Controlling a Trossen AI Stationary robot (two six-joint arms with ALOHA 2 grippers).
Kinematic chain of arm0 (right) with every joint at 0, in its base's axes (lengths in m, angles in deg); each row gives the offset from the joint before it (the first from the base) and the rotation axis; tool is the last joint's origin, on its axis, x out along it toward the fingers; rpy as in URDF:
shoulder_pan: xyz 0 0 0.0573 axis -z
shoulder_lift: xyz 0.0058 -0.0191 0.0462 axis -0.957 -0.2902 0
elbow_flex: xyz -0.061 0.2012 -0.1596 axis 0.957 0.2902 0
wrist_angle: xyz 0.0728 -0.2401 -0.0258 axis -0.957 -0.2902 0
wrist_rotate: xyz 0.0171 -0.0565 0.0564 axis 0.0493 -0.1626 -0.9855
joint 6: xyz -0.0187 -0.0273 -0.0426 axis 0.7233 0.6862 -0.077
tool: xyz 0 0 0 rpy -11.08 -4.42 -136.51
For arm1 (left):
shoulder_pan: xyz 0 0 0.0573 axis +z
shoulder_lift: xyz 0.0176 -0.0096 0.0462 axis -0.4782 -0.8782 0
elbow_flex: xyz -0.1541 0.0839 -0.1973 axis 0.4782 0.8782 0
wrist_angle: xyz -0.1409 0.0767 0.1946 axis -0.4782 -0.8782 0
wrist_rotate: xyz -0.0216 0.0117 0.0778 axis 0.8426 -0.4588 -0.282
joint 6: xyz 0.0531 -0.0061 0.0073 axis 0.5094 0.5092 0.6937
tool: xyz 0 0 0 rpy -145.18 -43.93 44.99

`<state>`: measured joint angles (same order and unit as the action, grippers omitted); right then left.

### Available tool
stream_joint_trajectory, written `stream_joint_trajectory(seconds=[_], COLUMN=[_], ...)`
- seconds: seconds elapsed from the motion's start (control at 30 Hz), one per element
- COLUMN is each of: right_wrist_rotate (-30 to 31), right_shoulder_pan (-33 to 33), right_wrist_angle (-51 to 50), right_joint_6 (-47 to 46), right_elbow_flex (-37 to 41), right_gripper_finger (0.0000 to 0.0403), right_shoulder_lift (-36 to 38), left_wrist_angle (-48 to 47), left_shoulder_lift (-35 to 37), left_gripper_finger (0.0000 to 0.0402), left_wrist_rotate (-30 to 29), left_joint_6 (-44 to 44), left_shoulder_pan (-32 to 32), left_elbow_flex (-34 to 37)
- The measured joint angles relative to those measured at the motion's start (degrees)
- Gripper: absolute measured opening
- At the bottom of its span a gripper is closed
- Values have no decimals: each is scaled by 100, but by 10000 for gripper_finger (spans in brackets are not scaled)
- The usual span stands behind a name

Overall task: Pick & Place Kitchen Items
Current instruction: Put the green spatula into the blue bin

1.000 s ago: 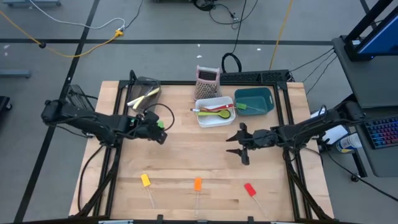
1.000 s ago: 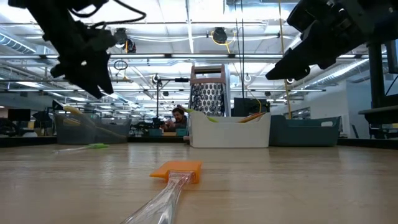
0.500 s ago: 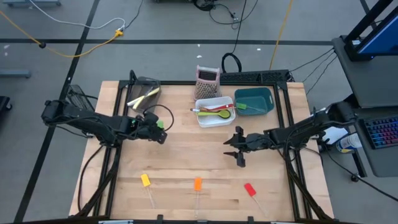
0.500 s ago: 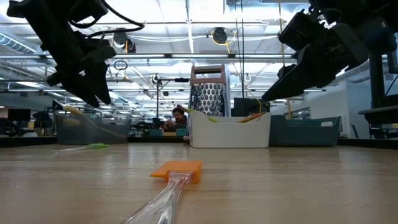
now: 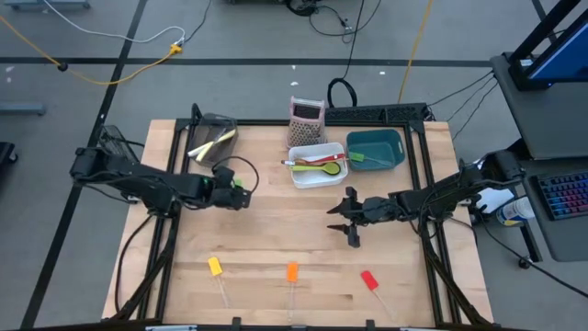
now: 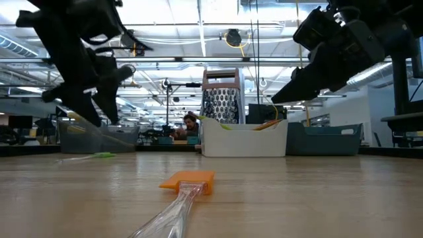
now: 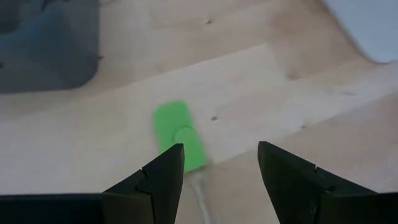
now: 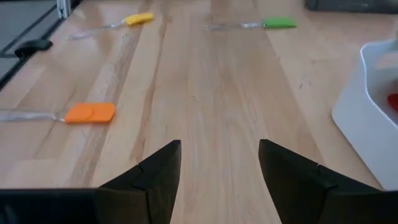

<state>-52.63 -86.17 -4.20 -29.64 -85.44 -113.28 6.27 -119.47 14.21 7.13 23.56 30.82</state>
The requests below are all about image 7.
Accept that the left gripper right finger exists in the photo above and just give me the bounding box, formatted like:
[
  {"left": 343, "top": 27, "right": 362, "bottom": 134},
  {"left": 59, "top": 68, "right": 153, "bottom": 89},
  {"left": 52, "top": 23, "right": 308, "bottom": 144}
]
[{"left": 257, "top": 141, "right": 376, "bottom": 224}]

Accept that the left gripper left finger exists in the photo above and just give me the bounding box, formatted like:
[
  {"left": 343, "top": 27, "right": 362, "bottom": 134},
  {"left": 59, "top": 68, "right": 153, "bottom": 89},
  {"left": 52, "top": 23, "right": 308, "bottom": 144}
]
[{"left": 104, "top": 142, "right": 185, "bottom": 224}]

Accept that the green spatula clear handle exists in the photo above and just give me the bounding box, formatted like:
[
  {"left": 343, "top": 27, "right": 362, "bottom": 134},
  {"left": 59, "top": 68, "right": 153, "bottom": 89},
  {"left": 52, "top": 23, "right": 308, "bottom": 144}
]
[{"left": 153, "top": 100, "right": 216, "bottom": 224}]

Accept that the white plastic bin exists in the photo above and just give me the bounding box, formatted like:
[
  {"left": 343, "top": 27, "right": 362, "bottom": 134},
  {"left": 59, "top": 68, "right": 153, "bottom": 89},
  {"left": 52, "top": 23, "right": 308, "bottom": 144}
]
[{"left": 322, "top": 0, "right": 398, "bottom": 65}]

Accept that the teal plastic bin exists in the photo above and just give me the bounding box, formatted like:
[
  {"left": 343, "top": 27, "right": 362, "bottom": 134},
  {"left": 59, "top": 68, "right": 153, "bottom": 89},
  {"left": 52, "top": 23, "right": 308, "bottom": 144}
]
[{"left": 0, "top": 0, "right": 101, "bottom": 94}]

